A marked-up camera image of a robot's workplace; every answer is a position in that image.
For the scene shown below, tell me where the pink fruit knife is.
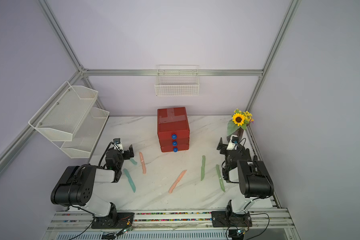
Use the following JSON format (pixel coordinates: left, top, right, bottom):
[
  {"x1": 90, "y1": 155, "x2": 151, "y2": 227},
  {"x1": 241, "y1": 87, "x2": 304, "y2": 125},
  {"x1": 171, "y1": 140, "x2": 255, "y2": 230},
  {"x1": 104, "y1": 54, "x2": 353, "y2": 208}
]
[
  {"x1": 169, "y1": 170, "x2": 187, "y2": 194},
  {"x1": 139, "y1": 152, "x2": 147, "y2": 175}
]

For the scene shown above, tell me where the light green fruit knife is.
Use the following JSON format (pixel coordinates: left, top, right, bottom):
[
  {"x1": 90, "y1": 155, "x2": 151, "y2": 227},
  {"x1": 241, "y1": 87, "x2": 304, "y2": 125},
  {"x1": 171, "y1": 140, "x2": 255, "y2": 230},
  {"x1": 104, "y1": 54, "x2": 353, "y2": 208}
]
[
  {"x1": 216, "y1": 165, "x2": 226, "y2": 193},
  {"x1": 201, "y1": 155, "x2": 206, "y2": 181}
]

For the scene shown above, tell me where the red drawer cabinet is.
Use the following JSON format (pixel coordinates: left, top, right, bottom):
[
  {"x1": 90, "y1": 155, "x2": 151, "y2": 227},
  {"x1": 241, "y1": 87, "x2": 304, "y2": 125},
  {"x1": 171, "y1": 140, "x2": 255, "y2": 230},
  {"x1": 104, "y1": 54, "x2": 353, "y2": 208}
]
[{"x1": 157, "y1": 107, "x2": 190, "y2": 153}]

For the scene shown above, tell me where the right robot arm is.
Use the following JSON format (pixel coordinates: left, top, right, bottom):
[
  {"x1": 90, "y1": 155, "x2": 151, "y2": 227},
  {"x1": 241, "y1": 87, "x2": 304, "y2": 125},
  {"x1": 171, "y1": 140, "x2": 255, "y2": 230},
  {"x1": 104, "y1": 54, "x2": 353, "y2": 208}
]
[{"x1": 211, "y1": 136, "x2": 274, "y2": 228}]

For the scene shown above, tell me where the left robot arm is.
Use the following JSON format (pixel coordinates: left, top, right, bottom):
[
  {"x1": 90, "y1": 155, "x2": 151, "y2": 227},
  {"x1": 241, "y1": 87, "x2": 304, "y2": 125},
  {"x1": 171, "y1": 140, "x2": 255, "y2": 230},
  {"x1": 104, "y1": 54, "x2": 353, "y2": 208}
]
[{"x1": 51, "y1": 142, "x2": 135, "y2": 231}]

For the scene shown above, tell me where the teal fruit knife upper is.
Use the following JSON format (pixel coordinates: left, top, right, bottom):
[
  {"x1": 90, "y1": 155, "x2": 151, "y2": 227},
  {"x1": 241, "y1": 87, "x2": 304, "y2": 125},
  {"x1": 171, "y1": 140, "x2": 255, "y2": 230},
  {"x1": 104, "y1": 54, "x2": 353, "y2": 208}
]
[{"x1": 130, "y1": 158, "x2": 138, "y2": 166}]

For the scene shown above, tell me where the teal fruit knife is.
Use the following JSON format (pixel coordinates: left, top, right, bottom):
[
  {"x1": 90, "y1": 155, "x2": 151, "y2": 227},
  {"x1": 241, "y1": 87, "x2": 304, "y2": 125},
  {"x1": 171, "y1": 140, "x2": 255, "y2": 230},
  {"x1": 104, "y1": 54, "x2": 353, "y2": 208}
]
[
  {"x1": 123, "y1": 169, "x2": 137, "y2": 193},
  {"x1": 130, "y1": 158, "x2": 138, "y2": 166}
]

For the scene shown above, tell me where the teal fruit knife lower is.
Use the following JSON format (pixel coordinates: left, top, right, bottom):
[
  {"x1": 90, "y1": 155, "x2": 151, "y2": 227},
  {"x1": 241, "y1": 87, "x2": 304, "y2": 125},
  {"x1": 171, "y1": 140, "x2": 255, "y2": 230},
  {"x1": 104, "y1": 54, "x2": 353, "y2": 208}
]
[{"x1": 123, "y1": 169, "x2": 137, "y2": 193}]

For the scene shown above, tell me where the sunflower bouquet in vase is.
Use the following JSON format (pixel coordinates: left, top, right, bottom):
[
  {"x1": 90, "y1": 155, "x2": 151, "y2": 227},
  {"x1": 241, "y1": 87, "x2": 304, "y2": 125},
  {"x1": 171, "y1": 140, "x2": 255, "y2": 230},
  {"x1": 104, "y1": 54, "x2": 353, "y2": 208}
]
[{"x1": 227, "y1": 109, "x2": 254, "y2": 142}]

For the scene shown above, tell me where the white mesh two-tier shelf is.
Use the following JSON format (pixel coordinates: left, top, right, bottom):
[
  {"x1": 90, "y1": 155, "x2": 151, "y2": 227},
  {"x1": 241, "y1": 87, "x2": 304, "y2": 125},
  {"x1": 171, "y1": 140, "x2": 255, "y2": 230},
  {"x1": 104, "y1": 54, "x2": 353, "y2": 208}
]
[{"x1": 29, "y1": 82, "x2": 110, "y2": 159}]

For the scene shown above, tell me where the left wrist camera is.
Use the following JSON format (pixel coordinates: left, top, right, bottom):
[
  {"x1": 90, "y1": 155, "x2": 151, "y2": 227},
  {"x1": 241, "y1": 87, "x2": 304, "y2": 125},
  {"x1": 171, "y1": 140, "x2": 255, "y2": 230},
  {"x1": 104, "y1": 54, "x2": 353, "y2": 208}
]
[{"x1": 113, "y1": 138, "x2": 124, "y2": 153}]

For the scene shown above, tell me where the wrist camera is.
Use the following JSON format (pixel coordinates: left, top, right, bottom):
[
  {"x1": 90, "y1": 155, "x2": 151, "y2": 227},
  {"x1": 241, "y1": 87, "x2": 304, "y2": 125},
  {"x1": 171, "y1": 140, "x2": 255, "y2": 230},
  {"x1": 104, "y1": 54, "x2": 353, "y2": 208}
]
[
  {"x1": 113, "y1": 138, "x2": 124, "y2": 153},
  {"x1": 227, "y1": 135, "x2": 239, "y2": 151}
]

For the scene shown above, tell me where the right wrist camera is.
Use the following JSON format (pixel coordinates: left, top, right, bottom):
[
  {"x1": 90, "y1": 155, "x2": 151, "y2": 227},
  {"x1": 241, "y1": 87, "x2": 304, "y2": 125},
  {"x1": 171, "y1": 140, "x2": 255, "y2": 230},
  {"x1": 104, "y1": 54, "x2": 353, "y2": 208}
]
[{"x1": 227, "y1": 135, "x2": 239, "y2": 151}]

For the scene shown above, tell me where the white wire wall basket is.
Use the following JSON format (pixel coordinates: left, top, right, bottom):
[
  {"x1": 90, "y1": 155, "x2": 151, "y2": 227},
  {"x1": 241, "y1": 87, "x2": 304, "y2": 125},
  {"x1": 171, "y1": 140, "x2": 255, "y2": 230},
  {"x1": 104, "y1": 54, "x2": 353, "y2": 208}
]
[{"x1": 155, "y1": 65, "x2": 200, "y2": 97}]

